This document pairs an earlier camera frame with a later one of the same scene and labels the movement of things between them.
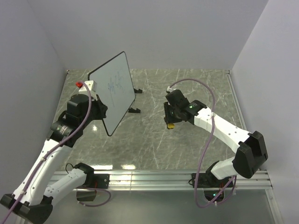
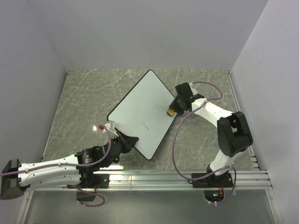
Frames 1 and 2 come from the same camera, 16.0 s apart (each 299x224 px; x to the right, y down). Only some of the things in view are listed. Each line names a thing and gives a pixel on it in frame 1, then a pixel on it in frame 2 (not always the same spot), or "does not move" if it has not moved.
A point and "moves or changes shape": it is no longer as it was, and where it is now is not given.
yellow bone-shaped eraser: [170, 126] moves or changes shape
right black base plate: [205, 181] does not move
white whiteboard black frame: [115, 87] → [142, 113]
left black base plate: [97, 181] does not move
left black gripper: [102, 108] → [128, 143]
